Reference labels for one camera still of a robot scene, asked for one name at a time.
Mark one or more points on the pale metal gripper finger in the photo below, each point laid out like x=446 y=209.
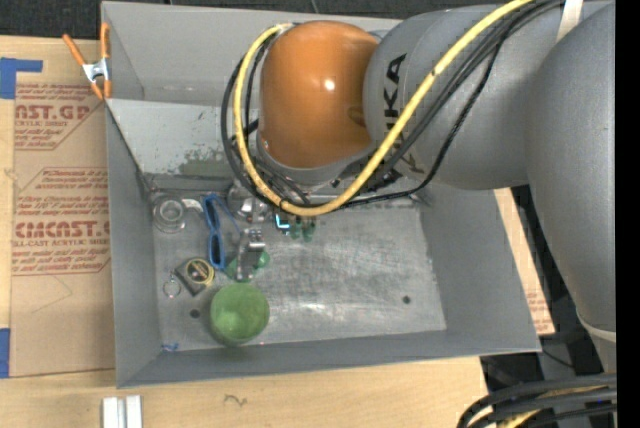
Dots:
x=244 y=261
x=257 y=245

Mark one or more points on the small green toy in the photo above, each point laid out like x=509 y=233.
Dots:
x=261 y=260

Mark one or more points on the blue sunglasses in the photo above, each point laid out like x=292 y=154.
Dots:
x=216 y=250

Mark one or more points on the black and yellow tape measure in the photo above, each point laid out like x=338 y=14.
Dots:
x=198 y=272

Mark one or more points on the green cup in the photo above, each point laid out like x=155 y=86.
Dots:
x=239 y=315

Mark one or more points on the clear glass cup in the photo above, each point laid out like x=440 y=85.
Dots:
x=169 y=214

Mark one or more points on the grey metal bin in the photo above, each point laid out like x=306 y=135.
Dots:
x=350 y=266

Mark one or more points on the brown cardboard board red print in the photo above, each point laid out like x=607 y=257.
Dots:
x=60 y=316

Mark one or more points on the black cylinder on white bracket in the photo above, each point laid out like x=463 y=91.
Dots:
x=341 y=181

